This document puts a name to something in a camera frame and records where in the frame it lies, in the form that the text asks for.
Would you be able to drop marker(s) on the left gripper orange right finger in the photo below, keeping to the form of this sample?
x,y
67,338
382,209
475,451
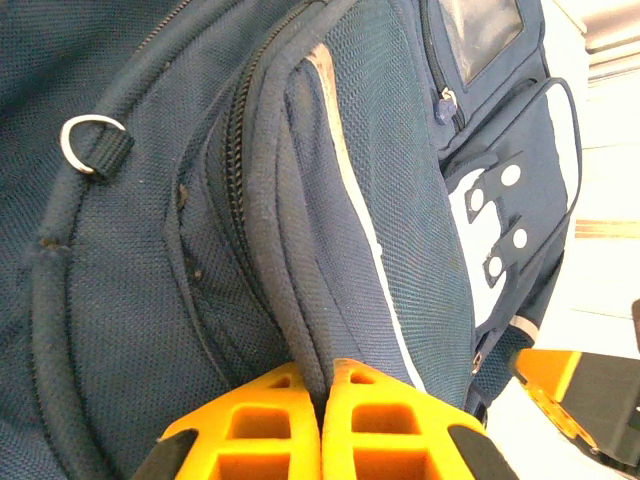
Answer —
x,y
380,425

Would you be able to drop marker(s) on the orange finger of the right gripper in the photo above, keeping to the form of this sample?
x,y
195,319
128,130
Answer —
x,y
595,395

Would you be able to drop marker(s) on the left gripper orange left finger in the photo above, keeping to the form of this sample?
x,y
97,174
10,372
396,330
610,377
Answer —
x,y
260,430

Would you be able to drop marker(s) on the navy blue student backpack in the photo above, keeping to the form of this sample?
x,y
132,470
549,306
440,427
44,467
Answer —
x,y
200,200

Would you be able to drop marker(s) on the aluminium table edge frame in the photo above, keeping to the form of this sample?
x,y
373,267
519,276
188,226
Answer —
x,y
612,25

